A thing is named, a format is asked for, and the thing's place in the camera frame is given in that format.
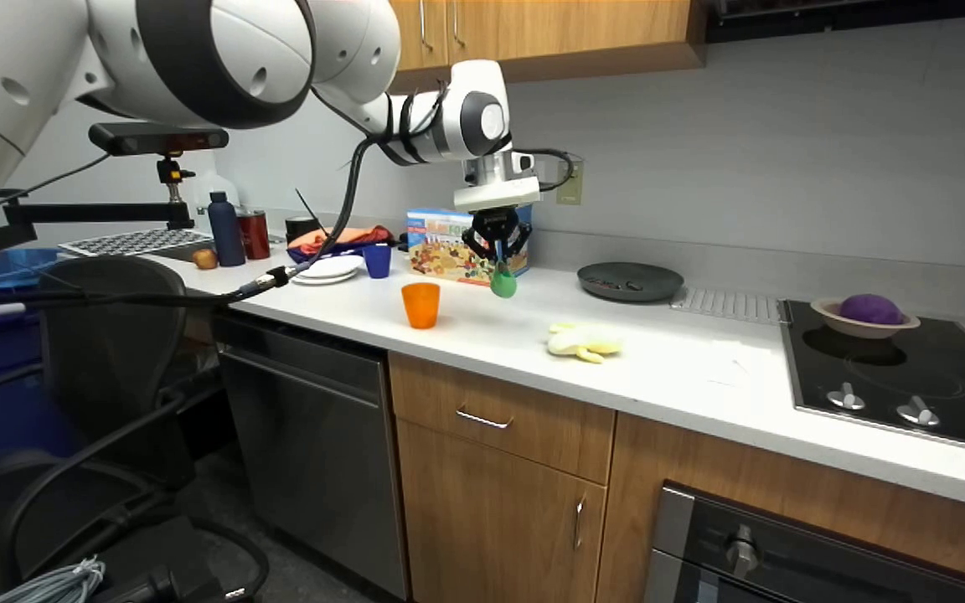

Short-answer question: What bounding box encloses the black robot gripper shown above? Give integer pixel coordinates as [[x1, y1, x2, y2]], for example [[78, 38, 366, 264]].
[[465, 209, 533, 270]]

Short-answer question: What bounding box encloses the green pear plushy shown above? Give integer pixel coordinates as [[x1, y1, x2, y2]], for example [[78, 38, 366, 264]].
[[489, 264, 518, 298]]

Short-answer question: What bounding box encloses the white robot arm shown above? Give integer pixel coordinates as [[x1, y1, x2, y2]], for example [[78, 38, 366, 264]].
[[0, 0, 539, 215]]

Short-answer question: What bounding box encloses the orange plastic cup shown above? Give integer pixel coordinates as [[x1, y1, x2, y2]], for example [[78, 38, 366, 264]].
[[403, 281, 440, 327]]

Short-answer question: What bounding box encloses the yellow banana plushy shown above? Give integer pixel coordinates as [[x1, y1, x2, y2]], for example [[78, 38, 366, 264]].
[[544, 326, 622, 364]]

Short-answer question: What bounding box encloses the blue plastic cup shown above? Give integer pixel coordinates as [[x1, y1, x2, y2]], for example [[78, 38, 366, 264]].
[[363, 243, 392, 278]]

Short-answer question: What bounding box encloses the colourful cereal box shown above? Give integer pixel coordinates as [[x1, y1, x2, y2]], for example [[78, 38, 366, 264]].
[[405, 209, 493, 283]]

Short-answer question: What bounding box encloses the dark grey round plate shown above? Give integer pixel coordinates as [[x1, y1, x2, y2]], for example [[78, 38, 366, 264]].
[[575, 262, 684, 304]]

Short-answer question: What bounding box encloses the wooden drawer front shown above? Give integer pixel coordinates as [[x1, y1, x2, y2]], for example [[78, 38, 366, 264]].
[[388, 354, 613, 481]]

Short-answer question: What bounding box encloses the stack of white plates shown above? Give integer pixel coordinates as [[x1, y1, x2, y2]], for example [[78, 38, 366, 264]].
[[294, 254, 366, 287]]

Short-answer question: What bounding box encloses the orange red cloth toy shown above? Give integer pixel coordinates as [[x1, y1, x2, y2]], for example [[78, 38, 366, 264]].
[[287, 225, 395, 262]]

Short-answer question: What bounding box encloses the black mug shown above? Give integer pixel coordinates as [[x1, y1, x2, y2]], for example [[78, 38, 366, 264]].
[[284, 216, 319, 242]]

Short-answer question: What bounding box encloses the wooden upper cabinet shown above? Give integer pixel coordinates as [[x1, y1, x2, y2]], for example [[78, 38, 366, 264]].
[[392, 0, 706, 90]]

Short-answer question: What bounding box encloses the red can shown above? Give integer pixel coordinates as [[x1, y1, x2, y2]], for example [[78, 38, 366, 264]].
[[239, 210, 270, 257]]

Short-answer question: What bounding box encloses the stainless steel dishwasher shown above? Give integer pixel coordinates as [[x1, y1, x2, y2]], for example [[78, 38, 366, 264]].
[[213, 310, 409, 601]]

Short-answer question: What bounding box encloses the wooden lower cabinet door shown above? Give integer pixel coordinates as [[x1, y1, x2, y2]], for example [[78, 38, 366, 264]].
[[399, 423, 606, 603]]

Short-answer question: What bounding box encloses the dark blue bottle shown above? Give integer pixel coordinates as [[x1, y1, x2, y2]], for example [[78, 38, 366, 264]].
[[207, 192, 246, 268]]

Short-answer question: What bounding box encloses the black oven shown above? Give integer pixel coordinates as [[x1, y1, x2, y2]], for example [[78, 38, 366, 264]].
[[643, 481, 965, 603]]

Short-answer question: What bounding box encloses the purple ball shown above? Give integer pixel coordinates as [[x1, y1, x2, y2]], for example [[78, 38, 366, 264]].
[[837, 293, 904, 326]]

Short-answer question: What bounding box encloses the beige bowl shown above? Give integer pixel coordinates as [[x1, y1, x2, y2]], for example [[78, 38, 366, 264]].
[[812, 298, 921, 343]]

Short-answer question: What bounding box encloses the black mesh office chair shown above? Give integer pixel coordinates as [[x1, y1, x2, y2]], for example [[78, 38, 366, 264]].
[[0, 257, 265, 603]]

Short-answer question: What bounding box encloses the black glass cooktop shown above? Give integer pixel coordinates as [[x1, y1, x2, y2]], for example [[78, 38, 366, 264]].
[[782, 300, 965, 444]]

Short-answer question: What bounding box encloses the wall power outlet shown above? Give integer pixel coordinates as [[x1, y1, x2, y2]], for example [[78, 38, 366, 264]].
[[556, 161, 584, 204]]

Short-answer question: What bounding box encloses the thick black cable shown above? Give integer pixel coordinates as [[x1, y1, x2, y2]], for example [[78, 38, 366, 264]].
[[25, 133, 379, 315]]

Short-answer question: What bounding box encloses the black stereo camera on stand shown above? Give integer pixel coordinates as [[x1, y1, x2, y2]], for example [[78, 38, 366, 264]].
[[88, 123, 229, 154]]

